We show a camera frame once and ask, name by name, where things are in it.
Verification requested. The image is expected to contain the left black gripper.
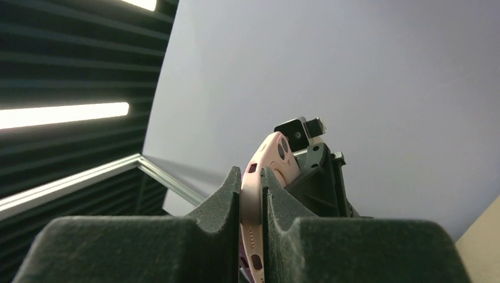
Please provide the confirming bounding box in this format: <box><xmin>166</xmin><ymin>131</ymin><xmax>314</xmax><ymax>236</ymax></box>
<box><xmin>285</xmin><ymin>143</ymin><xmax>360</xmax><ymax>218</ymax></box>

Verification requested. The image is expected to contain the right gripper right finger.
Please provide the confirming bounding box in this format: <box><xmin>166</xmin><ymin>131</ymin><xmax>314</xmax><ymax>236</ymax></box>
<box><xmin>261</xmin><ymin>168</ymin><xmax>470</xmax><ymax>282</ymax></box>

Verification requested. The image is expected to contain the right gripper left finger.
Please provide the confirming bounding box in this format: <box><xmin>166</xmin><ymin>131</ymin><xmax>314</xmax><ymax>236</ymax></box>
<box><xmin>14</xmin><ymin>167</ymin><xmax>241</xmax><ymax>282</ymax></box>

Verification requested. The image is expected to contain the phone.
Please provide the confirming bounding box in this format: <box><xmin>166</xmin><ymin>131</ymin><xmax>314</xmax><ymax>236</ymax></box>
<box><xmin>239</xmin><ymin>131</ymin><xmax>301</xmax><ymax>282</ymax></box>

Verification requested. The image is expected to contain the ceiling light strip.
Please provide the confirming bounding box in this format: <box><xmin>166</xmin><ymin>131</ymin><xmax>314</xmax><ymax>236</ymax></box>
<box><xmin>1</xmin><ymin>102</ymin><xmax>130</xmax><ymax>130</ymax></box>

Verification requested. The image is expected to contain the dark slatted wall panel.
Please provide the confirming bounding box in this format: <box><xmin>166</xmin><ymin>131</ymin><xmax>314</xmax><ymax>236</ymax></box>
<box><xmin>0</xmin><ymin>0</ymin><xmax>180</xmax><ymax>283</ymax></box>

